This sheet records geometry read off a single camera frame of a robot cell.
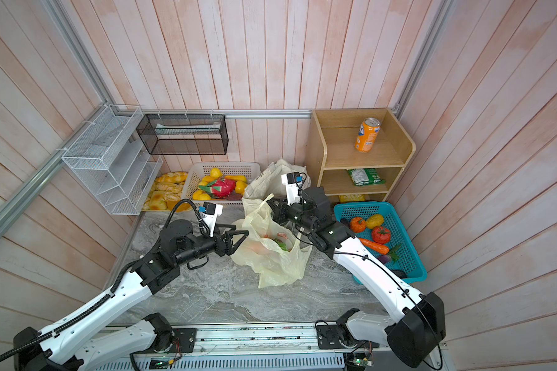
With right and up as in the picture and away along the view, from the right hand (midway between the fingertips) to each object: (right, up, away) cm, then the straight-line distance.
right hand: (266, 200), depth 71 cm
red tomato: (+46, -14, +21) cm, 53 cm away
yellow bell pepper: (+46, -9, +27) cm, 54 cm away
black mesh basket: (-39, +31, +33) cm, 60 cm away
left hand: (-7, -11, -3) cm, 13 cm away
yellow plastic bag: (+2, -17, +4) cm, 18 cm away
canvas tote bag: (0, +7, +21) cm, 22 cm away
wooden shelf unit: (+33, +17, +15) cm, 40 cm away
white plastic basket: (-37, +14, +40) cm, 56 cm away
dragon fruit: (-23, +5, +34) cm, 41 cm away
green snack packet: (+40, +10, +22) cm, 47 cm away
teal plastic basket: (+33, -31, +15) cm, 48 cm away
